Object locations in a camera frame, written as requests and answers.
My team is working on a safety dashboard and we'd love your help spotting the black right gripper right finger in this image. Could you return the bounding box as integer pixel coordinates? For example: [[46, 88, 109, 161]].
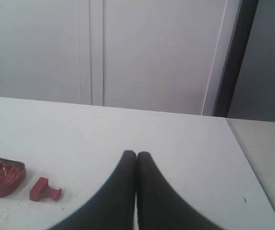
[[136, 151, 222, 230]]

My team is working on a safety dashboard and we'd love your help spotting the white cabinet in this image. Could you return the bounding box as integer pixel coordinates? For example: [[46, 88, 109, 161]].
[[0, 0, 240, 115]]

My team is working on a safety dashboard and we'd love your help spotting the red rubber stamp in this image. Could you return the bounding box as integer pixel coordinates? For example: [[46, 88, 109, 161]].
[[29, 177, 62, 202]]

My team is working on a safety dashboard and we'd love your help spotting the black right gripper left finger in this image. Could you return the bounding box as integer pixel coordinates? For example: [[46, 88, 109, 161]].
[[51, 150, 137, 230]]

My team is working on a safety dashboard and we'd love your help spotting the red ink pad tin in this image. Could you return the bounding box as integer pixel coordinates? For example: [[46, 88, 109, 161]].
[[0, 158, 26, 198]]

